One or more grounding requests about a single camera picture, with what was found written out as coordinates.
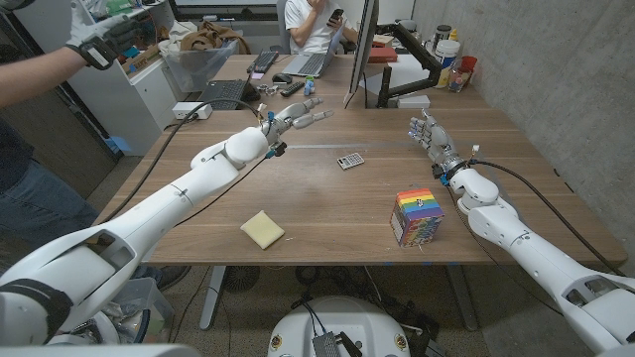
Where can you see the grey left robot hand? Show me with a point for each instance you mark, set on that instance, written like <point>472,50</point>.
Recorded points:
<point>295,116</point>

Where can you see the standing person's gloved hand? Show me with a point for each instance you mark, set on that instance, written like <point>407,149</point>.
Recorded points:
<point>96,35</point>

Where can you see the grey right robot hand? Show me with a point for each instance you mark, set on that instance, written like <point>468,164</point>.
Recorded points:
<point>437,141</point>

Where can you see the standing person's bare forearm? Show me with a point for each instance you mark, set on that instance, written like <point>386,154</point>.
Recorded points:
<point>35,72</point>

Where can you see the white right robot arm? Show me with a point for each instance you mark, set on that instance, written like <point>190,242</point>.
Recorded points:
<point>521,243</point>

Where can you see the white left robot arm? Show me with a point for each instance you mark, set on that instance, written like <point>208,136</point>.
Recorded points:
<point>173,203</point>

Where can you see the pink sticky note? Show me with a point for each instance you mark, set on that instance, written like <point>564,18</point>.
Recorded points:
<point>257,76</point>

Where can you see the white pocket calculator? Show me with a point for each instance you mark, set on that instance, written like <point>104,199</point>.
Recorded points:
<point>350,160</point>

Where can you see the rainbow sticky note cube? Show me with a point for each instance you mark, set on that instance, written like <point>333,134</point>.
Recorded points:
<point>417,215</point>

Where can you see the yellow sponge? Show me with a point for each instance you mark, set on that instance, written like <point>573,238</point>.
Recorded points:
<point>262,229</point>

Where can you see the black remote control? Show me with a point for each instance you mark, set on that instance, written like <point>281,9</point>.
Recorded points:
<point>292,88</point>

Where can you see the black computer mouse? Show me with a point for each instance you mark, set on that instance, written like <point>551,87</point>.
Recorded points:
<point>282,78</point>

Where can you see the flat white box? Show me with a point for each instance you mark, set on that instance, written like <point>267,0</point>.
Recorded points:
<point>413,101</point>

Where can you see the cardboard box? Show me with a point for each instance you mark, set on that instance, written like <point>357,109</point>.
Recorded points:
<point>141,58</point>

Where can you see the silver laptop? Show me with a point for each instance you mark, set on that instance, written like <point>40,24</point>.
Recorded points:
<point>310,63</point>

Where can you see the slim black keyboard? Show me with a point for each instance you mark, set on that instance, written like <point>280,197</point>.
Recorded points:
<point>264,61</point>

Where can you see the clear cup with items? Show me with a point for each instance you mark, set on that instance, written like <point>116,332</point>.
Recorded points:
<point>459,80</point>

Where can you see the white cabinet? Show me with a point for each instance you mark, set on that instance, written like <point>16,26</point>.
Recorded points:
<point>129,99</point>

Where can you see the wide black keyboard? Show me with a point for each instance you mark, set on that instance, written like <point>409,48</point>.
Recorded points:
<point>225,90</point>

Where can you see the red cup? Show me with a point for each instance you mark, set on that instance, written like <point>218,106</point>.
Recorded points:
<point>469,63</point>

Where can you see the white tub container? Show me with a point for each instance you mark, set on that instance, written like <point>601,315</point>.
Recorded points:
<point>447,54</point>

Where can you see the grey office chair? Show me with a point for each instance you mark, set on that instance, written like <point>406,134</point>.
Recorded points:
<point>283,25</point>

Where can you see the seated person white shirt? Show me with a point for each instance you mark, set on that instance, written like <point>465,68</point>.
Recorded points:
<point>310,25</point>

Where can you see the black computer monitor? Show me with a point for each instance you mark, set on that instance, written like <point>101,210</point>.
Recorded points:
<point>363,44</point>

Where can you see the red book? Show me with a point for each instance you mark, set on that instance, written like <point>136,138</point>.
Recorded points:
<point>382,54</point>

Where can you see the white power strip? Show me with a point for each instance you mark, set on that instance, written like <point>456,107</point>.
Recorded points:
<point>191,109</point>

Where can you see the dark jar black lid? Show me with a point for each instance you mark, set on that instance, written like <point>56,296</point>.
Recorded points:
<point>441,35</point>

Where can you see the clear plastic bin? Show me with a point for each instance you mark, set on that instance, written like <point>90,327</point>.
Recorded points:
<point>198,67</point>

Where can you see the yellow bottle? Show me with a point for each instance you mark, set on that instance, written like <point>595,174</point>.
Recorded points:
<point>453,35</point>

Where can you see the black smartphone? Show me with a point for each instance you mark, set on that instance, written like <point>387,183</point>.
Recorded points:
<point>336,15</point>

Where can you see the brown jacket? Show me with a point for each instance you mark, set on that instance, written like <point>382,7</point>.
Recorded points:
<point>211,37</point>

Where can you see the black framed whiteboard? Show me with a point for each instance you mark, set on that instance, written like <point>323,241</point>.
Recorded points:
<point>223,2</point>

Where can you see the grey table leg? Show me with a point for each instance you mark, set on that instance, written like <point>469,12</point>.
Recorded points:
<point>461,297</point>
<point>212,297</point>

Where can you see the round black floor fan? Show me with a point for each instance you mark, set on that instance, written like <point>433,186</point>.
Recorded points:
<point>240,278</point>

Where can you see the standing person dark clothes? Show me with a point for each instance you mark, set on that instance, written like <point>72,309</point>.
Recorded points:
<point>35,213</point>

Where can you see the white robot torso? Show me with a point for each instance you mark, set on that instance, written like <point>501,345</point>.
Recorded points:
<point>342,317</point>

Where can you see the clear plastic floor container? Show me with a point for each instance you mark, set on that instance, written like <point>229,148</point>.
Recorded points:
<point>144,307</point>

